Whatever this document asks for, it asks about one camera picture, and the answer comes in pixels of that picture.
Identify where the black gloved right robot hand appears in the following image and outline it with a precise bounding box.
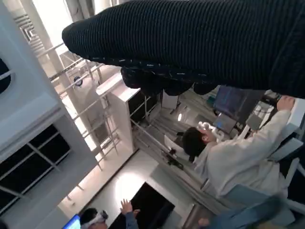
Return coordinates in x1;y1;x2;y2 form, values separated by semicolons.
61;0;305;99

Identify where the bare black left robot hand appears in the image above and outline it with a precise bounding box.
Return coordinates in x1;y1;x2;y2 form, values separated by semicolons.
209;197;297;229

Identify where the grey office chair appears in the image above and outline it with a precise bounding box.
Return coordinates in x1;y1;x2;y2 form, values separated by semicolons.
224;124;305;215

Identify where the person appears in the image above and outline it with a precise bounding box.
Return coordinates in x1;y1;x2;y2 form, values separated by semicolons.
80;198;142;229
182;95;298;199

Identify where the dark computer monitor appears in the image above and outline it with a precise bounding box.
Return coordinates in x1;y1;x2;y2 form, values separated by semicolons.
213;85;266;118

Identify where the open laptop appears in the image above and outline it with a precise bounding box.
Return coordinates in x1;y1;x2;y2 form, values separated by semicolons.
212;113;237;135

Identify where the white headset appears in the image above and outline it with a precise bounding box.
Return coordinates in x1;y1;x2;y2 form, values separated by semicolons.
88;209;109;225
197;121;225;142

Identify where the white tall cabinet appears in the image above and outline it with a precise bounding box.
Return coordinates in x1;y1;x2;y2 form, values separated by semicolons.
95;73;155;156

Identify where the small blue lit screen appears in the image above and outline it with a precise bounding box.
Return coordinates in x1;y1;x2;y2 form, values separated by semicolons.
63;214;82;229

